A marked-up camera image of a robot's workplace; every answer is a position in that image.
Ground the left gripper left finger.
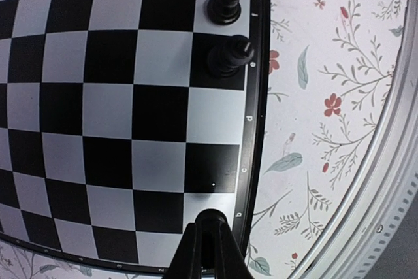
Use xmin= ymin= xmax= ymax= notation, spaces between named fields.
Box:
xmin=165 ymin=222 xmax=203 ymax=279

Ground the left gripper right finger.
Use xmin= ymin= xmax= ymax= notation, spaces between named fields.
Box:
xmin=215 ymin=222 xmax=251 ymax=279

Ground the black and grey chessboard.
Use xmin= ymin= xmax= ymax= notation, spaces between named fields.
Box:
xmin=1 ymin=0 xmax=269 ymax=274

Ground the floral patterned tablecloth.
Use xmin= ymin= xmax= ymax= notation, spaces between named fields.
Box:
xmin=1 ymin=0 xmax=408 ymax=278

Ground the front aluminium rail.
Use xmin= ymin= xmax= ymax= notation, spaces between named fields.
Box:
xmin=291 ymin=0 xmax=417 ymax=278

